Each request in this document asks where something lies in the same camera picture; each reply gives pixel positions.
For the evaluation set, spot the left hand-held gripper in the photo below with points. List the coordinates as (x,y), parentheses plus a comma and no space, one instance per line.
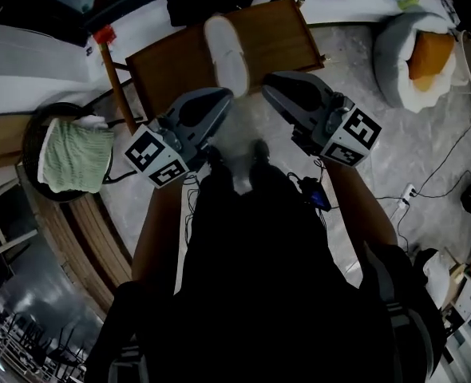
(197,112)

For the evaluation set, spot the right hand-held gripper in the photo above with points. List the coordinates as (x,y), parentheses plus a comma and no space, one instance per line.
(311,102)

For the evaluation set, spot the white slipper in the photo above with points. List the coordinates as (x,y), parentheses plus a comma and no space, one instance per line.
(227,56)

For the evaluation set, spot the person's left forearm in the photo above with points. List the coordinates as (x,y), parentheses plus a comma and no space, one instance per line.
(159,234)

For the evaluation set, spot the person's right forearm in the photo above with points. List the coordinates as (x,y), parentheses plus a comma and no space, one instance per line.
(359,210)

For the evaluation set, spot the person's black shoe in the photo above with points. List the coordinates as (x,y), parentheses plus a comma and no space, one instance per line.
(215,155)
(262,150)

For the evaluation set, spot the wooden tray table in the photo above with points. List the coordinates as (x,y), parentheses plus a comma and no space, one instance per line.
(179,64)

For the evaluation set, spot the blue black device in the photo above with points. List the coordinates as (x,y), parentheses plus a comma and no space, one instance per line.
(314,194)

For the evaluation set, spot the grey round cushion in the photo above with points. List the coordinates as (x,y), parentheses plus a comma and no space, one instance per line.
(393,54)

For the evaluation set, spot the orange cushion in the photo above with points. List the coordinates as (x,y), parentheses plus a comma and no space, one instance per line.
(431,60)

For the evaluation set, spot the green knitted cloth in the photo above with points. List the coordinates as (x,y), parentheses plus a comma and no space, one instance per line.
(74,158)

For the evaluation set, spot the white power strip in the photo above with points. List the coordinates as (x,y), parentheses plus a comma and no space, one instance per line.
(406,196)

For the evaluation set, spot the green plastic bottle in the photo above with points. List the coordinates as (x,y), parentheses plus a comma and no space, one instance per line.
(408,2)

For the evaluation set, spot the person's black clothing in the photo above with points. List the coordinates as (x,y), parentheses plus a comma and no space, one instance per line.
(267,285)

